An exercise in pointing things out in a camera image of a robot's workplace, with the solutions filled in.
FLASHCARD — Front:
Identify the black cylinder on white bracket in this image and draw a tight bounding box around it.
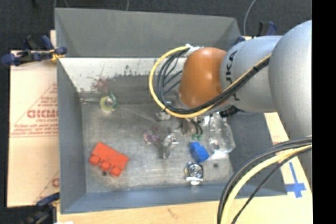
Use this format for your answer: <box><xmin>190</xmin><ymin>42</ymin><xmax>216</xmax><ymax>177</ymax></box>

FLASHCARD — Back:
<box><xmin>219</xmin><ymin>106</ymin><xmax>238</xmax><ymax>118</ymax></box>

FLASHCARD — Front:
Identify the yellow-green tape ring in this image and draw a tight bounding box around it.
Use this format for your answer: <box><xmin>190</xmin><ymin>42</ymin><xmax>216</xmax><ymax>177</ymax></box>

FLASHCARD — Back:
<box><xmin>99</xmin><ymin>93</ymin><xmax>119</xmax><ymax>113</ymax></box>

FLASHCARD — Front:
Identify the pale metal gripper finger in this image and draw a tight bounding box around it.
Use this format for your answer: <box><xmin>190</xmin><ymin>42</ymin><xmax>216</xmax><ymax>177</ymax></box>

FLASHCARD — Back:
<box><xmin>143</xmin><ymin>129</ymin><xmax>165</xmax><ymax>159</ymax></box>
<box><xmin>163</xmin><ymin>133</ymin><xmax>180</xmax><ymax>159</ymax></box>

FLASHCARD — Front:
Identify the blue sponge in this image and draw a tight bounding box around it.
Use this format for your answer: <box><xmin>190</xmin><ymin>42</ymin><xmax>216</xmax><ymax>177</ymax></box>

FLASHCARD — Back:
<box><xmin>188</xmin><ymin>141</ymin><xmax>210</xmax><ymax>163</ymax></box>

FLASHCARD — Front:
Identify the orange-red toy block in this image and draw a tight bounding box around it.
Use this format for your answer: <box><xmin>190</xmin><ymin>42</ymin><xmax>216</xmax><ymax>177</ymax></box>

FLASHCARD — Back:
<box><xmin>88</xmin><ymin>142</ymin><xmax>130</xmax><ymax>178</ymax></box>

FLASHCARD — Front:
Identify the brown cardboard board, red print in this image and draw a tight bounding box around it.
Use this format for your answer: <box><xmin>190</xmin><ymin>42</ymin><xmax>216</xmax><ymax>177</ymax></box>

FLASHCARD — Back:
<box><xmin>6</xmin><ymin>49</ymin><xmax>61</xmax><ymax>208</ymax></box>

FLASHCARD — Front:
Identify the grey metal bin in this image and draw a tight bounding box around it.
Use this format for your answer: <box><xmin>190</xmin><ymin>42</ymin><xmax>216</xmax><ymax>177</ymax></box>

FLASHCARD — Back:
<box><xmin>54</xmin><ymin>7</ymin><xmax>287</xmax><ymax>215</ymax></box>

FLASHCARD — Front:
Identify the round silver metal strainer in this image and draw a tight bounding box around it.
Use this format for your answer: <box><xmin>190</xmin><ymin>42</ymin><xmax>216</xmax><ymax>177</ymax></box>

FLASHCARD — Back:
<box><xmin>183</xmin><ymin>162</ymin><xmax>205</xmax><ymax>186</ymax></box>

